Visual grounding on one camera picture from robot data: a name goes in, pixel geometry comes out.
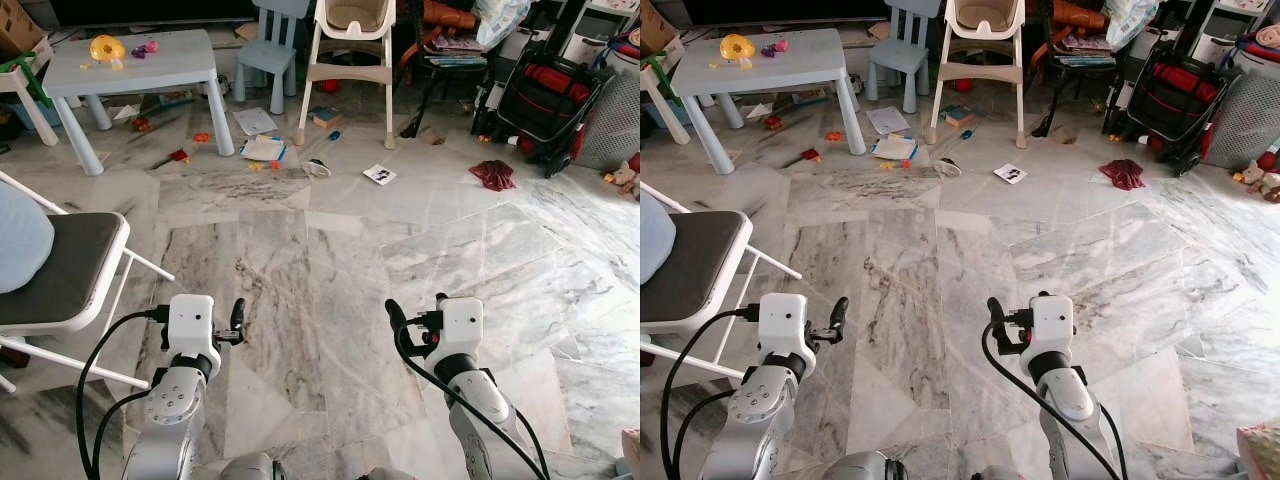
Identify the brown cardboard box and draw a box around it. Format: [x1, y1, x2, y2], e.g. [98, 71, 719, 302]
[0, 0, 53, 61]
[640, 0, 687, 69]

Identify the maroon cloth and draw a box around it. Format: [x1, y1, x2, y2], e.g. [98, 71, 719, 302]
[470, 160, 517, 191]
[1098, 158, 1147, 191]

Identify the grey mesh basket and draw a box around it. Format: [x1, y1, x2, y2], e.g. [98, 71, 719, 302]
[1200, 70, 1280, 171]
[575, 70, 641, 171]

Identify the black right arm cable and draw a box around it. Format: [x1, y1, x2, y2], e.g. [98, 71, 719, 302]
[393, 325, 553, 480]
[980, 325, 1131, 480]

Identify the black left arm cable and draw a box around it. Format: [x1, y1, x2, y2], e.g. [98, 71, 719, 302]
[90, 388, 153, 480]
[76, 306, 169, 480]
[660, 306, 761, 480]
[678, 388, 746, 480]

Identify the white plastic bag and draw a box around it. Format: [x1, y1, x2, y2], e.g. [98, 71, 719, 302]
[1105, 0, 1161, 49]
[475, 0, 531, 49]

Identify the black red folded stroller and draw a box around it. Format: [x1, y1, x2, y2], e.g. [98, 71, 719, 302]
[472, 45, 606, 179]
[1103, 50, 1236, 179]

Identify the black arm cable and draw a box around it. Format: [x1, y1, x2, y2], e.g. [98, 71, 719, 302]
[678, 388, 746, 480]
[76, 306, 169, 480]
[660, 306, 761, 480]
[90, 388, 153, 480]
[980, 325, 1131, 480]
[393, 325, 553, 480]

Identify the light blue kids chair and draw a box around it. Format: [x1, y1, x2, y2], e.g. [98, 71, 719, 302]
[233, 0, 311, 104]
[866, 0, 941, 113]

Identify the black rack with books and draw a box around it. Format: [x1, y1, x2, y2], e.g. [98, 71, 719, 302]
[400, 0, 491, 139]
[1030, 0, 1121, 136]

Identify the white baby high chair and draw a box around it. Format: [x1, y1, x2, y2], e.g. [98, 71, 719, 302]
[296, 0, 399, 149]
[928, 0, 1026, 149]

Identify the light blue cushion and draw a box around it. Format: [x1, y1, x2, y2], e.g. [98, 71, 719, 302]
[0, 182, 56, 296]
[640, 190, 678, 286]

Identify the white side table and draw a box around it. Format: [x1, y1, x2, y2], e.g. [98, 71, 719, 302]
[0, 60, 61, 146]
[640, 60, 691, 146]

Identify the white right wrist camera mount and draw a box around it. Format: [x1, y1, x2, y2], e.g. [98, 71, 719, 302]
[437, 297, 486, 361]
[1030, 293, 1076, 356]

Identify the colourful picture book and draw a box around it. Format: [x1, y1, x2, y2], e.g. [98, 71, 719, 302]
[240, 135, 288, 163]
[872, 135, 919, 163]

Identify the grey left robot leg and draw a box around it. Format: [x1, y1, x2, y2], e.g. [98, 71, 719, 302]
[822, 450, 909, 480]
[220, 452, 288, 480]

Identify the white appliance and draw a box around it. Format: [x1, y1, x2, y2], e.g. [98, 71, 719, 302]
[1190, 0, 1280, 66]
[560, 0, 641, 66]

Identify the white black folding chair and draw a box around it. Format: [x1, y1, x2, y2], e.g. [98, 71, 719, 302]
[0, 170, 176, 391]
[640, 180, 803, 381]

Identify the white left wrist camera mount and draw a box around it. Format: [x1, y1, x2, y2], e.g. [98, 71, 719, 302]
[166, 294, 223, 379]
[757, 292, 813, 379]

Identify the white paper sheet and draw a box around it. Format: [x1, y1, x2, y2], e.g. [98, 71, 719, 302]
[865, 105, 911, 136]
[233, 107, 278, 136]

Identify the light blue kids table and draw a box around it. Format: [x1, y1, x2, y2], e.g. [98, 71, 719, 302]
[42, 28, 236, 177]
[670, 28, 866, 176]

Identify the beige stuffed toy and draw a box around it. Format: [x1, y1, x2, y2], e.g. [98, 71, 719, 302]
[603, 160, 641, 196]
[1232, 160, 1280, 204]

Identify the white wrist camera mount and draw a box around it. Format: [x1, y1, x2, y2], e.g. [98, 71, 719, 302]
[437, 297, 486, 361]
[757, 292, 813, 379]
[166, 294, 223, 379]
[1030, 293, 1076, 356]

